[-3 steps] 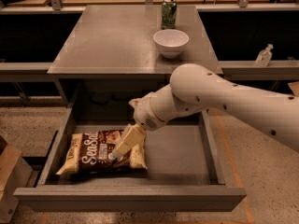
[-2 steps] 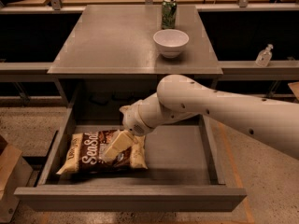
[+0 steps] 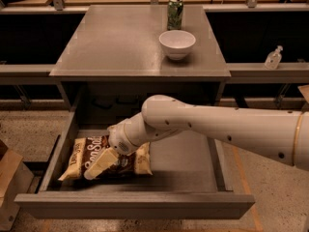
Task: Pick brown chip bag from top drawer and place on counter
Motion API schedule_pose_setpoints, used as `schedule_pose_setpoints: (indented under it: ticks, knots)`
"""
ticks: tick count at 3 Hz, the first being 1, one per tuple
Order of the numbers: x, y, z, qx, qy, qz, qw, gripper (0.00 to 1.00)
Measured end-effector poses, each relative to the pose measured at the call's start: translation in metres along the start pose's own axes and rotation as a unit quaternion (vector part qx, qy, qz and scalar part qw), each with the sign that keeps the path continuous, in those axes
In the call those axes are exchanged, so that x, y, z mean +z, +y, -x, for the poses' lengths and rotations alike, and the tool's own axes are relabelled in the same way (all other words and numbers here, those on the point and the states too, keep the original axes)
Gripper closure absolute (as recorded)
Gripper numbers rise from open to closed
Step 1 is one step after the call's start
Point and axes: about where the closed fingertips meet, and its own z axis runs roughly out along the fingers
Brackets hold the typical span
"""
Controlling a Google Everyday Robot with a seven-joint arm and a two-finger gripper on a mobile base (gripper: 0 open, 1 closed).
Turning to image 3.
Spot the grey metal shelf rail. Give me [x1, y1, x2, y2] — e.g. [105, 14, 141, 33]
[0, 65, 67, 85]

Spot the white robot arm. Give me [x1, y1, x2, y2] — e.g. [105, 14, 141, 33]
[84, 95, 309, 180]

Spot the brown cardboard box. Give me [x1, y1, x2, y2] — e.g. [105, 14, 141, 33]
[0, 140, 34, 232]

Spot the grey open top drawer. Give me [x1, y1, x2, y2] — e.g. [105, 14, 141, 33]
[15, 112, 255, 219]

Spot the white ceramic bowl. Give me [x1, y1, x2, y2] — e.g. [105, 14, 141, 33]
[158, 30, 196, 60]

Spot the brown sea salt chip bag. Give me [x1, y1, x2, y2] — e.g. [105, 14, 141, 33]
[59, 135, 152, 181]

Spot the grey cabinet counter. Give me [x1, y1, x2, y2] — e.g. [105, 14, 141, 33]
[50, 5, 230, 111]

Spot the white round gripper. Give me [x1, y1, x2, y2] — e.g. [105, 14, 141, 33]
[84, 119, 138, 180]

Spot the clear hand sanitizer bottle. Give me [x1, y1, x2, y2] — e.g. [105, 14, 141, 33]
[264, 45, 283, 70]

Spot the green soda can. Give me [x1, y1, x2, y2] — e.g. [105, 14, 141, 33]
[167, 0, 183, 30]

